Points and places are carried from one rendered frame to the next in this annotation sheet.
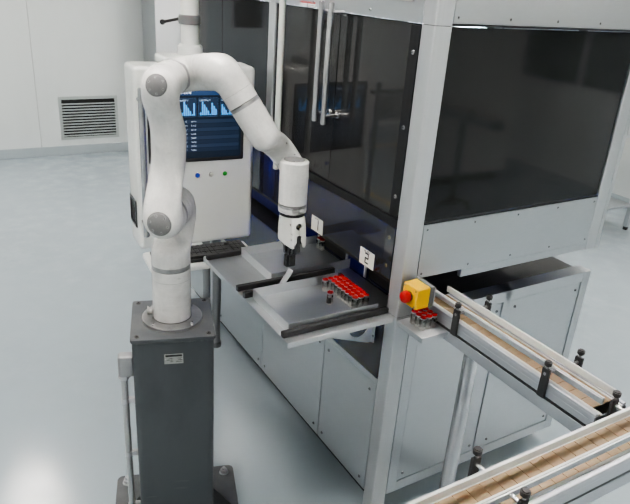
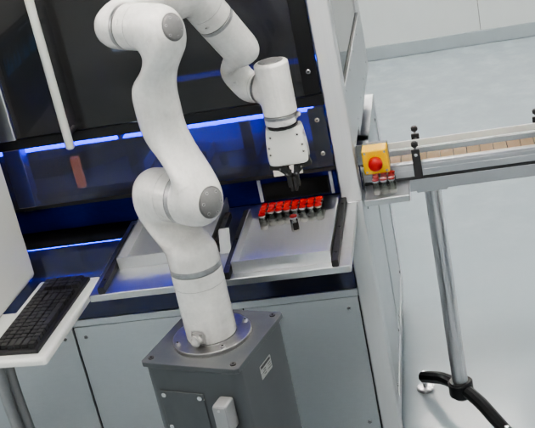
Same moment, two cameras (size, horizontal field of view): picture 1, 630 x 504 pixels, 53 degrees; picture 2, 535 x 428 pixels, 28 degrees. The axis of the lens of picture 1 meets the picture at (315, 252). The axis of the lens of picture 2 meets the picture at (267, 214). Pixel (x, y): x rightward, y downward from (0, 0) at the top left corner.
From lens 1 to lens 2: 1.94 m
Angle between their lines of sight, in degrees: 43
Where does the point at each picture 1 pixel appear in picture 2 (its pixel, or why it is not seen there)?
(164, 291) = (217, 295)
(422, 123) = not seen: outside the picture
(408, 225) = (342, 90)
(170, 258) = (212, 248)
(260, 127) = (248, 35)
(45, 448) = not seen: outside the picture
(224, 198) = (0, 235)
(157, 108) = (173, 57)
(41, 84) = not seen: outside the picture
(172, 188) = (198, 154)
